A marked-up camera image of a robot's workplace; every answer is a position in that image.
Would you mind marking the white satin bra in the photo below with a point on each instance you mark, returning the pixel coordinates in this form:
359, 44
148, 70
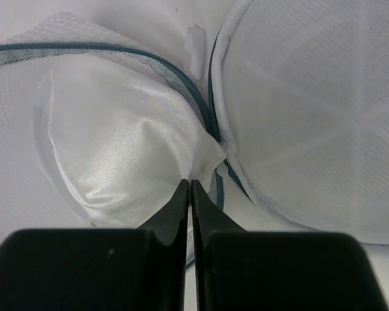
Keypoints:
124, 141

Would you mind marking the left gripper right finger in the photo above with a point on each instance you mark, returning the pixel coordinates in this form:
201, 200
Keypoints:
238, 269

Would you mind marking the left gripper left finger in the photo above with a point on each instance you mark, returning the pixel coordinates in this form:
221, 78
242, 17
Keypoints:
99, 269

